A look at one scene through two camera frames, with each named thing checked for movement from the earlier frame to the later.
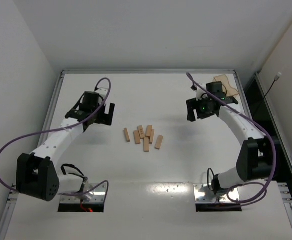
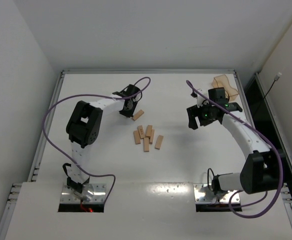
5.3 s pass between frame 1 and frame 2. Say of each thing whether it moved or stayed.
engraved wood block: stayed
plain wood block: stayed
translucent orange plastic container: stayed
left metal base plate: stayed
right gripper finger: moved
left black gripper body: moved
